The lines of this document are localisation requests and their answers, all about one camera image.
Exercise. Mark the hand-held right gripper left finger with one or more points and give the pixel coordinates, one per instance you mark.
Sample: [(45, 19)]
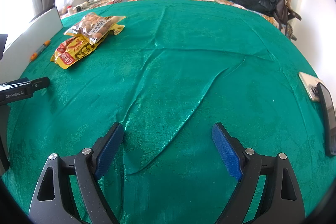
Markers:
[(109, 153)]

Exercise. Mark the white board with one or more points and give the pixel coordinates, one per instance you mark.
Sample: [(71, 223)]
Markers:
[(31, 35)]

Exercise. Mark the green patterned cloth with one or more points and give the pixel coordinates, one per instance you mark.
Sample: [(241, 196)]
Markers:
[(170, 82)]

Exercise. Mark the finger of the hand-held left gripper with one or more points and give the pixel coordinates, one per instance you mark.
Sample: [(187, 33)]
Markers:
[(39, 84)]

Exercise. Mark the dark brown bag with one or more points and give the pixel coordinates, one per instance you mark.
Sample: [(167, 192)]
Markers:
[(284, 11)]

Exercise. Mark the black flat device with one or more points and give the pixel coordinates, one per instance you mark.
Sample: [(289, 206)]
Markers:
[(328, 119)]

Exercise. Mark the clear bag of nuts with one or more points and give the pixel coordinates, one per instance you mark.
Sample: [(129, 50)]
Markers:
[(92, 26)]

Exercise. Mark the yellow red snack packet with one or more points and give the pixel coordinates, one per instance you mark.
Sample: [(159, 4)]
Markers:
[(71, 53)]

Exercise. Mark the black bag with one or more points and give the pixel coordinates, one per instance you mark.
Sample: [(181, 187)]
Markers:
[(252, 1)]

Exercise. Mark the orange marker pen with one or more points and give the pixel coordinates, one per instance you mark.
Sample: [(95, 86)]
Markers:
[(39, 50)]

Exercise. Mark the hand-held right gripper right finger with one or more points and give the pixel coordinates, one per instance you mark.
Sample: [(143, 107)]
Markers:
[(227, 153)]

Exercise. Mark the gold smartphone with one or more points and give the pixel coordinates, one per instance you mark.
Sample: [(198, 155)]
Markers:
[(308, 83)]

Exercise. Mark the small white bottle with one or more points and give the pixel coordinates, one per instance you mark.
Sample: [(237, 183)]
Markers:
[(70, 10)]

